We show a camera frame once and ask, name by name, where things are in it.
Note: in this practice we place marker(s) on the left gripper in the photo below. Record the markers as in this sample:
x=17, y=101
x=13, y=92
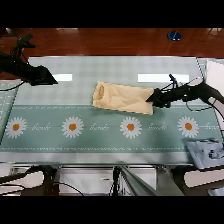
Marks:
x=38, y=76

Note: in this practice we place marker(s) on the blue round object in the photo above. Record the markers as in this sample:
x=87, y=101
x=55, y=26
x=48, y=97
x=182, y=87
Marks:
x=174, y=35

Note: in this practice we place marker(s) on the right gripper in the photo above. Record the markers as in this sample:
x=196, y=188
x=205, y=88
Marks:
x=162, y=97

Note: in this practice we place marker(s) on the grey printed garment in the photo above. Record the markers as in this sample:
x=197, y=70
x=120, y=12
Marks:
x=206, y=153

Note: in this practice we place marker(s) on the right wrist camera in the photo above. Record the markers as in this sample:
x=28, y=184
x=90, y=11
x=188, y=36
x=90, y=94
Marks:
x=173, y=80

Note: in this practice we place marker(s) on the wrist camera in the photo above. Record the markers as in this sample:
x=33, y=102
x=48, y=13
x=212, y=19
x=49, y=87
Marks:
x=173, y=80
x=25, y=41

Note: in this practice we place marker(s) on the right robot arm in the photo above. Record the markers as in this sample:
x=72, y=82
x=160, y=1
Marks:
x=206, y=91

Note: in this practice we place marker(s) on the silver frame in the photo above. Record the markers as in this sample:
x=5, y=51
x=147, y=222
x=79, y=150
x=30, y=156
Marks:
x=143, y=183

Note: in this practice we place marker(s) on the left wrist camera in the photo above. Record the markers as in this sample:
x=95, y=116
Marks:
x=25, y=41

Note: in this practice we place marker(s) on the cream shirt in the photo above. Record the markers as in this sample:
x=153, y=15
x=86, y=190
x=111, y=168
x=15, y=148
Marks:
x=120, y=98

